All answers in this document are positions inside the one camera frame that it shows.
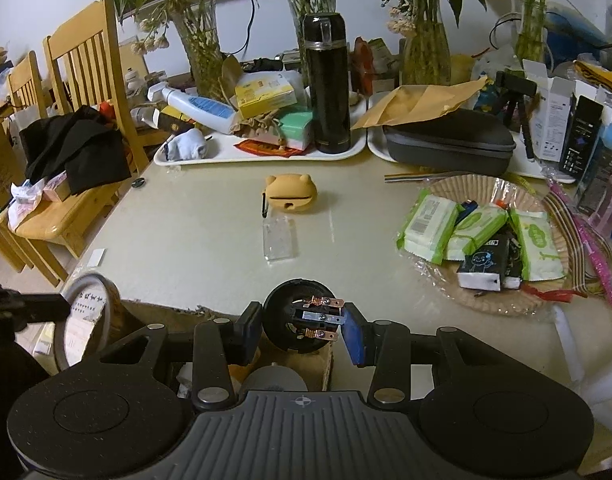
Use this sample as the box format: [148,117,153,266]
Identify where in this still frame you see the black gold tube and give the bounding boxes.
[130,105,197,133]

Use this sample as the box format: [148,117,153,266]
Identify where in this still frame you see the striped woven strap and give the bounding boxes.
[543,192,612,301]

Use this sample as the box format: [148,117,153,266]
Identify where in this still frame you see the small white ceramic jar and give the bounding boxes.
[124,69,145,97]

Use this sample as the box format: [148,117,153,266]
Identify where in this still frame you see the pink box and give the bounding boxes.
[43,172,71,203]

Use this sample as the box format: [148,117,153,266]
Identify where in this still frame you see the clear plastic case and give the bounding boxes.
[262,216,299,264]

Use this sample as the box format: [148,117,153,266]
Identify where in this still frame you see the cardboard box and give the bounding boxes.
[118,299,337,396]

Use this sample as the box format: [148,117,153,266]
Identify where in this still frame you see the wooden chair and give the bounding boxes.
[0,50,51,271]
[10,0,151,286]

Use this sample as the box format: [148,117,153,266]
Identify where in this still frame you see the grey white socks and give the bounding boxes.
[162,128,210,162]

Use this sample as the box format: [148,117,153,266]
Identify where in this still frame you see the woven paper plate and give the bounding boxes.
[408,174,592,316]

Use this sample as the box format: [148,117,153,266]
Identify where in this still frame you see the amber tape roll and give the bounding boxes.
[53,271,121,373]

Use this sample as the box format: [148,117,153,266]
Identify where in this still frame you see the yellow bear earphone case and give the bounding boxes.
[261,172,318,218]

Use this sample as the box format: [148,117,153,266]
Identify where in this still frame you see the small green wet wipes pack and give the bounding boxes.
[446,204,509,261]
[508,208,567,281]

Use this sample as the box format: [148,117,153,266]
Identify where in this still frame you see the black carton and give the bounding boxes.
[558,95,612,183]

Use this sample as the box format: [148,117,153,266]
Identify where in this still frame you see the green box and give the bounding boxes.
[277,109,317,150]

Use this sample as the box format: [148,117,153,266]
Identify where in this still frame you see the white tray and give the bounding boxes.
[367,95,579,184]
[153,85,367,166]

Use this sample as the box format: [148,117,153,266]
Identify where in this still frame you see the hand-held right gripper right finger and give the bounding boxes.
[342,301,509,406]

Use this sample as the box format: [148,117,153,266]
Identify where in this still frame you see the black lamp socket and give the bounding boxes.
[262,278,347,353]

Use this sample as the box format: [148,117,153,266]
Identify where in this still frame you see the white open box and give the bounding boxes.
[523,59,577,163]

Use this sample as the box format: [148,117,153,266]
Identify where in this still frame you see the small black tripod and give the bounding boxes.
[495,70,539,161]

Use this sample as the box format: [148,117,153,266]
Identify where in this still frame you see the pink pen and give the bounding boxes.
[548,180,612,311]

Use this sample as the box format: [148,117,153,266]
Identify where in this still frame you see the red packet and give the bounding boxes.
[234,139,307,158]

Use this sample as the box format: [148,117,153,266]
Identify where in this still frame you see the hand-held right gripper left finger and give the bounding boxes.
[98,301,264,410]

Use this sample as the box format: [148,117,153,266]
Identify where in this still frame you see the large green wet wipes pack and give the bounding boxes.
[397,191,464,266]

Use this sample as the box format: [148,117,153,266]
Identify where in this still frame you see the crumpled brown paper bag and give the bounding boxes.
[221,55,287,141]

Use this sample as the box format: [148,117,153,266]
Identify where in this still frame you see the calligraphy card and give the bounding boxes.
[66,285,109,328]

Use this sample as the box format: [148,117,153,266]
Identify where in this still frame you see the black tissue pack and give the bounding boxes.
[456,237,512,293]

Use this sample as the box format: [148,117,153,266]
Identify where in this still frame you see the black cloth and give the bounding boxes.
[20,105,132,196]

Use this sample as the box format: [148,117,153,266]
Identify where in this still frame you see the white jar orange label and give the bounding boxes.
[243,364,309,395]

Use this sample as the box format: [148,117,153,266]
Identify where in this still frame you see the yellow box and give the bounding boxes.
[234,72,297,120]

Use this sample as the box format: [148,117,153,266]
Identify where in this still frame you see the blue carton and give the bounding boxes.
[576,125,612,211]

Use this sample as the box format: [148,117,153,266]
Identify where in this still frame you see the grey hard case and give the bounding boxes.
[382,108,517,178]

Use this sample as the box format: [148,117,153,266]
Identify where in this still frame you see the black thermos bottle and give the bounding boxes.
[302,12,351,155]

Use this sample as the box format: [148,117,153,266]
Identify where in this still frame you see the white spray bottle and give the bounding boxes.
[146,82,239,136]

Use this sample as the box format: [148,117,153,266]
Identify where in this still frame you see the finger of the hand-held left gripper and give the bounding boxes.
[0,282,72,332]

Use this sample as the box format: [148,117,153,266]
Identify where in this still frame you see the brown envelope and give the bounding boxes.
[351,76,488,131]

